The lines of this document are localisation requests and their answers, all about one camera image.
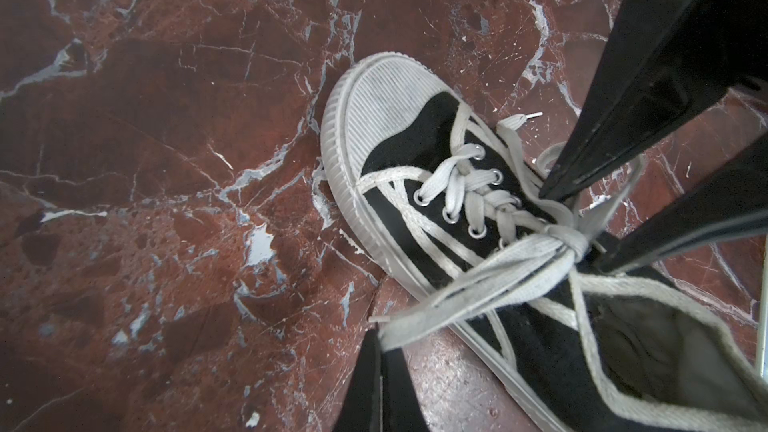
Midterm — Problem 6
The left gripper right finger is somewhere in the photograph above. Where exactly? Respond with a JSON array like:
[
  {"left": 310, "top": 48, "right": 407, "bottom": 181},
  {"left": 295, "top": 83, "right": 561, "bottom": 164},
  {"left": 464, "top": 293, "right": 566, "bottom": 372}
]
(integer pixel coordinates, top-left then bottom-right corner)
[{"left": 382, "top": 349, "right": 430, "bottom": 432}]

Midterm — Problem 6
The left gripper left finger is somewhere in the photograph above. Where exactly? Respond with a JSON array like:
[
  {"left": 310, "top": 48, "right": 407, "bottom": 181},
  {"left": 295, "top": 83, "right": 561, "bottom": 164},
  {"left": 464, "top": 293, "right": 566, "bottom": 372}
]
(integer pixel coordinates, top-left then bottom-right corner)
[{"left": 333, "top": 329, "right": 383, "bottom": 432}]

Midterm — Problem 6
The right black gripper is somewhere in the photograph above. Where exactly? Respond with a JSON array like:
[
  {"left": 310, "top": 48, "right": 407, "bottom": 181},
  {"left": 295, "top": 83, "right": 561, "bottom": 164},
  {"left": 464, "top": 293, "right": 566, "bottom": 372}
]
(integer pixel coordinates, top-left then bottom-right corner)
[{"left": 540, "top": 0, "right": 767, "bottom": 200}]

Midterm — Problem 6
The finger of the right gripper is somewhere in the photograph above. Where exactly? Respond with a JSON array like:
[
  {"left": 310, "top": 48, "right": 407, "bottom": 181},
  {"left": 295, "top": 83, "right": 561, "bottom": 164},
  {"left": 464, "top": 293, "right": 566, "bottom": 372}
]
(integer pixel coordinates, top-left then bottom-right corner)
[{"left": 593, "top": 136, "right": 767, "bottom": 273}]

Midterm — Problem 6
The black white canvas sneaker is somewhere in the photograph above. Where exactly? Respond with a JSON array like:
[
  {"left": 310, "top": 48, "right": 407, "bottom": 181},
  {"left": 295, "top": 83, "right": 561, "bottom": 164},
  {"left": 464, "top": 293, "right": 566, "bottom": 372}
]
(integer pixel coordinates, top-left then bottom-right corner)
[{"left": 321, "top": 52, "right": 767, "bottom": 431}]

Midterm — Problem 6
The white shoelace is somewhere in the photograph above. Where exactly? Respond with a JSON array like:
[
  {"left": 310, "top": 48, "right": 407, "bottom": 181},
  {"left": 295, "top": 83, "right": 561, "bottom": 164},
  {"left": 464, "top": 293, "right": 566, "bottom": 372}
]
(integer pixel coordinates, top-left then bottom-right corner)
[{"left": 368, "top": 110, "right": 649, "bottom": 354}]

